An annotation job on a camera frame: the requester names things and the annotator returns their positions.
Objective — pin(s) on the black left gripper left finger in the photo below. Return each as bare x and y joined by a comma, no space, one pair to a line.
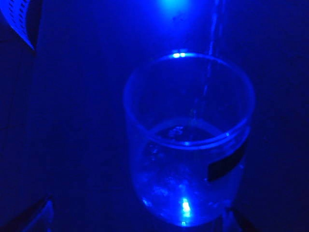
36,217

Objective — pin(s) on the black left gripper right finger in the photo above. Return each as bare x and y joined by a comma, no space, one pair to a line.
235,222

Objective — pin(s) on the clear stemmed wine glass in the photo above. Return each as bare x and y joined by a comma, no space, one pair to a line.
188,149

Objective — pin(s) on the large white perforated chair back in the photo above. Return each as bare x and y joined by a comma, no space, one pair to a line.
17,19

